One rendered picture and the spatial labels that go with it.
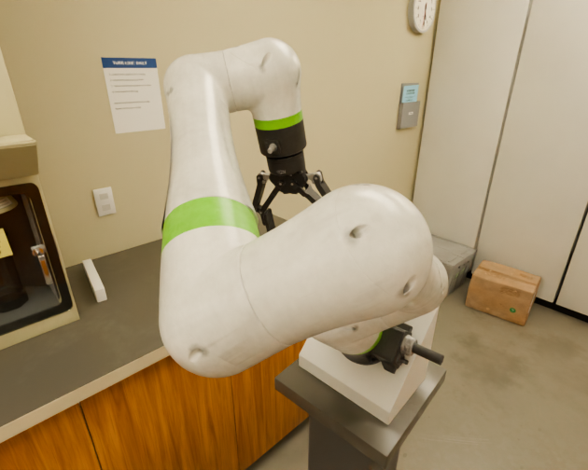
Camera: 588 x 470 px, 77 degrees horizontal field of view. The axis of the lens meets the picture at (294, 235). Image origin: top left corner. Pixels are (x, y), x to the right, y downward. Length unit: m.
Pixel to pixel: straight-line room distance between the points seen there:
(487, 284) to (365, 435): 2.24
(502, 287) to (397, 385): 2.17
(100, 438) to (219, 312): 0.98
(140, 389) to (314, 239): 1.00
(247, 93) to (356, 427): 0.72
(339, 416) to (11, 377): 0.83
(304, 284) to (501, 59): 2.91
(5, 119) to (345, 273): 1.00
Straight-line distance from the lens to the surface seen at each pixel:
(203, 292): 0.35
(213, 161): 0.48
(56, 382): 1.16
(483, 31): 3.20
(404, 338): 0.87
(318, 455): 1.20
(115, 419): 1.27
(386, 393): 0.91
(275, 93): 0.66
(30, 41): 1.61
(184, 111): 0.58
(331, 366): 0.97
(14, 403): 1.16
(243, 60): 0.66
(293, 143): 0.69
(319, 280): 0.30
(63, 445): 1.25
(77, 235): 1.72
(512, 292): 3.00
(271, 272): 0.32
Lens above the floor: 1.66
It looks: 24 degrees down
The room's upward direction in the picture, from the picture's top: straight up
